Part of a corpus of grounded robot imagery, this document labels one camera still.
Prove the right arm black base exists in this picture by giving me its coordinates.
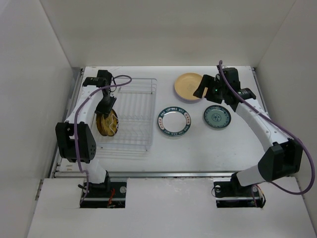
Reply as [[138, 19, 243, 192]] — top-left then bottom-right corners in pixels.
[[212, 180, 266, 208]]

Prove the teal patterned small plate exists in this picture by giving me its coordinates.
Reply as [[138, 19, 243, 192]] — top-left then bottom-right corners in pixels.
[[203, 105, 231, 129]]

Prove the white wire dish rack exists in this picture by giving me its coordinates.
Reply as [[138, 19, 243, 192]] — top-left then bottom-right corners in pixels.
[[92, 78, 158, 152]]

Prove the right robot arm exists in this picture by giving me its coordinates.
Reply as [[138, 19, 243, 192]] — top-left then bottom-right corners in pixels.
[[193, 67, 303, 196]]

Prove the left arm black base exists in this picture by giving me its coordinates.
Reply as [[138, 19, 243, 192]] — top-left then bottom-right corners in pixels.
[[80, 181, 127, 209]]

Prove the white plate green lettered rim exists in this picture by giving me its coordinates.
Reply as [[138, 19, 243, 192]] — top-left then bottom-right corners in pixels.
[[157, 106, 192, 137]]

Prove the yellow brown patterned plate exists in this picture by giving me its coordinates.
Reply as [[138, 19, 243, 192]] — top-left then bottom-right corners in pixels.
[[96, 109, 119, 137]]

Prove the beige tan plate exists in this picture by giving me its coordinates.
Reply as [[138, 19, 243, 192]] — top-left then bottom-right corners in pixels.
[[174, 73, 202, 91]]

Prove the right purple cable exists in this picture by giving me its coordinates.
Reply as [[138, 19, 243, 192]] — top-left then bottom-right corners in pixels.
[[216, 59, 317, 208]]

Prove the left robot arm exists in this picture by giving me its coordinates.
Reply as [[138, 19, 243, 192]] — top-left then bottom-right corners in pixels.
[[55, 70, 118, 197]]

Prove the lavender purple plate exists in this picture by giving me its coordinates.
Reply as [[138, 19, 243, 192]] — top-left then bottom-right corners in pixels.
[[174, 88, 202, 103]]

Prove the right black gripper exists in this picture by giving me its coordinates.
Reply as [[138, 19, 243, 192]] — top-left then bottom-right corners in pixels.
[[193, 74, 227, 104]]

